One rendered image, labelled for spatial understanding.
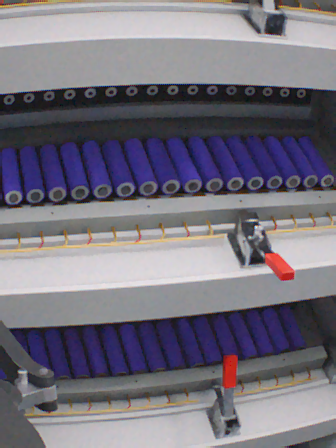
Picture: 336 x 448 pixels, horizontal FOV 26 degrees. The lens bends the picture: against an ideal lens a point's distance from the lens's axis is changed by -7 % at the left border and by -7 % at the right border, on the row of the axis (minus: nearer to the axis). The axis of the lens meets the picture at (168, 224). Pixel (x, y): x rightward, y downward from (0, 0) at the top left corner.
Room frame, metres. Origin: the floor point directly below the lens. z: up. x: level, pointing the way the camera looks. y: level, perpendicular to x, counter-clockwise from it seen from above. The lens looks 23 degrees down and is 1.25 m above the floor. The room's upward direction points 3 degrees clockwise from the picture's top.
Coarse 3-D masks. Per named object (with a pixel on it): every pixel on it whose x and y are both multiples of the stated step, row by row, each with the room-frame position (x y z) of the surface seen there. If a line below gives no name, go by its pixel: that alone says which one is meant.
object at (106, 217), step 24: (288, 192) 0.64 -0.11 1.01; (312, 192) 0.65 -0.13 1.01; (0, 216) 0.55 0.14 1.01; (24, 216) 0.56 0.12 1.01; (48, 216) 0.56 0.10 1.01; (72, 216) 0.57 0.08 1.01; (96, 216) 0.57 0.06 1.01; (120, 216) 0.58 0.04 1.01; (144, 216) 0.58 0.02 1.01; (168, 216) 0.59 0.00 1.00; (192, 216) 0.60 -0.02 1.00; (216, 216) 0.60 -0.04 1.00; (264, 216) 0.62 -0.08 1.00; (288, 216) 0.63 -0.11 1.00; (312, 216) 0.63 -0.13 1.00; (168, 240) 0.58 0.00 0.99
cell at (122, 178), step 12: (108, 144) 0.67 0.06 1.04; (120, 144) 0.68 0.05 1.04; (108, 156) 0.66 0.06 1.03; (120, 156) 0.66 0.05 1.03; (108, 168) 0.65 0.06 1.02; (120, 168) 0.64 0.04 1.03; (120, 180) 0.63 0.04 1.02; (132, 180) 0.63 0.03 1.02; (120, 192) 0.63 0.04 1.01; (132, 192) 0.63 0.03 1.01
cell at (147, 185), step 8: (128, 144) 0.68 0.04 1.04; (136, 144) 0.68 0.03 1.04; (128, 152) 0.67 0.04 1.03; (136, 152) 0.67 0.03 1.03; (144, 152) 0.67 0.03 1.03; (128, 160) 0.66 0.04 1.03; (136, 160) 0.66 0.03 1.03; (144, 160) 0.66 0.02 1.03; (136, 168) 0.65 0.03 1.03; (144, 168) 0.64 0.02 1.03; (136, 176) 0.64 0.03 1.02; (144, 176) 0.63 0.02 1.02; (152, 176) 0.64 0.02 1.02; (136, 184) 0.64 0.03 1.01; (144, 184) 0.63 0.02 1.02; (152, 184) 0.63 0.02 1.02; (144, 192) 0.63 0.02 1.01; (152, 192) 0.64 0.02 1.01
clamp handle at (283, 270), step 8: (256, 232) 0.57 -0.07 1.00; (256, 240) 0.57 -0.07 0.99; (256, 248) 0.56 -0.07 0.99; (264, 248) 0.56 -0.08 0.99; (264, 256) 0.55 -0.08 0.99; (272, 256) 0.54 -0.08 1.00; (280, 256) 0.54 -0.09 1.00; (272, 264) 0.53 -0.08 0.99; (280, 264) 0.53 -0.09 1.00; (288, 264) 0.53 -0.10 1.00; (280, 272) 0.51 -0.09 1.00; (288, 272) 0.51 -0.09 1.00; (288, 280) 0.51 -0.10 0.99
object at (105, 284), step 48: (144, 240) 0.58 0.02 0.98; (192, 240) 0.59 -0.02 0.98; (288, 240) 0.61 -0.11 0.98; (0, 288) 0.51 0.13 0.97; (48, 288) 0.52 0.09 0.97; (96, 288) 0.52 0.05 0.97; (144, 288) 0.54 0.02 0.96; (192, 288) 0.55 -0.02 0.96; (240, 288) 0.57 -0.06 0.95; (288, 288) 0.59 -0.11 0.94
